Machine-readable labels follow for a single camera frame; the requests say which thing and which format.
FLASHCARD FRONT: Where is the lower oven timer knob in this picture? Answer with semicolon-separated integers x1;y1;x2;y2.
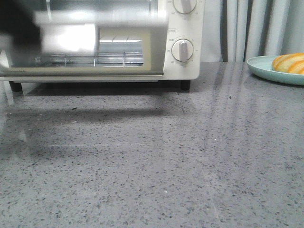
171;39;193;62

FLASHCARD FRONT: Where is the grey curtain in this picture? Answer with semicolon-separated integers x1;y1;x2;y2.
201;0;304;62

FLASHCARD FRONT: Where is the striped croissant bread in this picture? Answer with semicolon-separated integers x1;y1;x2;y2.
272;53;304;75

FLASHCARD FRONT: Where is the oven glass door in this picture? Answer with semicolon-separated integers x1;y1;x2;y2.
0;10;168;76

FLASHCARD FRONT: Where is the white toaster oven body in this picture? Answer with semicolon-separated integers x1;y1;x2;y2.
0;0;205;92

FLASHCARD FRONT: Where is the teal round plate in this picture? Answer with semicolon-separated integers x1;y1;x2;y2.
247;56;304;86

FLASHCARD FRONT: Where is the upper oven knob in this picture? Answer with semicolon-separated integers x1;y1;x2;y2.
173;0;197;14

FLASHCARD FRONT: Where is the metal wire oven rack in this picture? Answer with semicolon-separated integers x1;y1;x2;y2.
35;52;144;67

